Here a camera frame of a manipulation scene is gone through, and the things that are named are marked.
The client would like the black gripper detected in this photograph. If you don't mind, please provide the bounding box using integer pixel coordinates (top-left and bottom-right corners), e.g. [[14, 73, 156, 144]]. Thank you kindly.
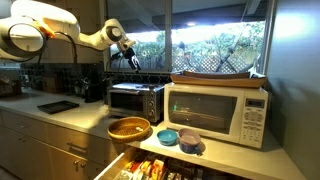
[[121, 41, 142, 72]]

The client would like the silver toaster oven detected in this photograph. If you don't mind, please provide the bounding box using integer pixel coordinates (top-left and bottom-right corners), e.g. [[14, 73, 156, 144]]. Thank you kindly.
[[106, 82, 165, 124]]

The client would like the black coffee maker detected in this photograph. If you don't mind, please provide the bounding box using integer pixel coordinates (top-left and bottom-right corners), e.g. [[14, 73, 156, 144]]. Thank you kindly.
[[82, 63, 105, 104]]

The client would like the round woven basket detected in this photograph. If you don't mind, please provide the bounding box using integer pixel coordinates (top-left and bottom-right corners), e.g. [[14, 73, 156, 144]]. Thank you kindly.
[[107, 116, 152, 144]]

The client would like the dark brown tray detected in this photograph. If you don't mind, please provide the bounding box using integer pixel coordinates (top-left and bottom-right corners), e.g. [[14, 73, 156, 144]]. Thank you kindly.
[[182, 70, 252, 80]]

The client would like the large window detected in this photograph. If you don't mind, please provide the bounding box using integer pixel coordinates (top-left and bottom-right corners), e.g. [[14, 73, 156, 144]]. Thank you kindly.
[[105, 0, 273, 75]]

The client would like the blue bowl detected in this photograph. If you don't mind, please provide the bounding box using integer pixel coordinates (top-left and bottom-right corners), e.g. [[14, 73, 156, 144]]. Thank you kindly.
[[156, 129, 179, 147]]

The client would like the light wooden tray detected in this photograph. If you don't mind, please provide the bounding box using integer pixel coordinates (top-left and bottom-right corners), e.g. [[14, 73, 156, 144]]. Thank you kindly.
[[169, 73, 268, 89]]

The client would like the wooden knife block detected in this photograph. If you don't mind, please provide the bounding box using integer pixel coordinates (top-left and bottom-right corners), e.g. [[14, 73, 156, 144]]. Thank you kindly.
[[42, 75, 62, 94]]

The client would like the black baking tray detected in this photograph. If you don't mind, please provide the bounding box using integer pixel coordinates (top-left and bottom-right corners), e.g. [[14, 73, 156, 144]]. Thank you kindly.
[[36, 100, 80, 115]]

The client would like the white microwave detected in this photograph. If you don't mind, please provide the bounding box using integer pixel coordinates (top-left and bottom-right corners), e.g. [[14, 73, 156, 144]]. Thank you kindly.
[[163, 82, 269, 149]]

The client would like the purple bowl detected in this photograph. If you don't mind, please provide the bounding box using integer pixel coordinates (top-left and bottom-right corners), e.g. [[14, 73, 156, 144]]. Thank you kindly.
[[177, 128, 202, 155]]

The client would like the wooden base cabinet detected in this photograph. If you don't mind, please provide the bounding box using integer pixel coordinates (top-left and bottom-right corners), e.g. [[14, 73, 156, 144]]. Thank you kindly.
[[0, 109, 134, 180]]

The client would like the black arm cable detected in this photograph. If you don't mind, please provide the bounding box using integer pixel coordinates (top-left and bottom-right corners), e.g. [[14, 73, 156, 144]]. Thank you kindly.
[[54, 31, 79, 64]]

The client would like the metal bar drawer handle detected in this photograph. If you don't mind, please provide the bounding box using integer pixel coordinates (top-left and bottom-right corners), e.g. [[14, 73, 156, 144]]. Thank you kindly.
[[65, 141, 89, 151]]

